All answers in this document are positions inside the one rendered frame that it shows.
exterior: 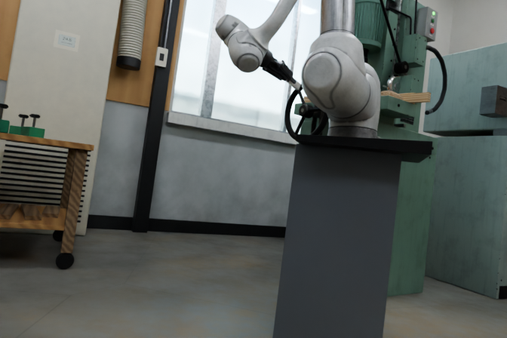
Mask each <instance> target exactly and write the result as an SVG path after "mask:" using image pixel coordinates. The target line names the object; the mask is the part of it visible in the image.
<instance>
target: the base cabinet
mask: <svg viewBox="0 0 507 338"><path fill-rule="evenodd" d="M435 164H436V155H430V156H429V157H427V158H425V159H424V160H423V161H421V162H420V163H413V162H406V161H402V162H401V171H400V179H399V186H398V200H397V207H396V215H395V227H394V235H393V242H392V256H391V263H390V271H389V284H388V292H387V296H388V297H390V296H397V295H404V294H411V293H422V292H423V283H424V275H425V267H426V253H427V246H428V238H429V224H430V216H431V208H432V194H433V186H434V178H435Z"/></svg>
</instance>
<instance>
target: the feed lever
mask: <svg viewBox="0 0 507 338"><path fill-rule="evenodd" d="M379 1H380V4H381V6H382V10H383V13H384V17H385V19H386V24H387V27H388V29H389V34H390V36H391V40H392V44H393V47H394V49H395V54H396V57H397V59H398V62H397V63H395V65H394V71H395V73H396V74H404V75H408V74H407V72H408V70H409V65H408V63H407V62H406V61H402V62H401V59H400V57H399V53H398V49H397V46H396V44H395V39H394V36H393V33H392V29H391V26H390V23H389V19H388V16H387V13H386V9H385V5H384V3H383V0H379Z"/></svg>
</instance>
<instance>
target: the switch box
mask: <svg viewBox="0 0 507 338"><path fill-rule="evenodd" d="M433 11H434V12H435V15H434V16H433V15H432V12H433ZM432 16H433V17H435V18H433V17H432ZM432 19H434V21H435V22H434V23H432ZM437 21H438V12H437V11H435V10H433V9H432V8H430V7H429V6H428V7H424V8H419V9H418V14H417V22H416V33H418V34H420V35H422V36H424V37H426V38H427V42H431V41H435V36H436V29H437ZM431 23H432V24H434V26H432V25H431ZM431 28H433V29H434V33H433V34H431V32H430V30H431ZM429 34H431V35H432V36H430V35H429Z"/></svg>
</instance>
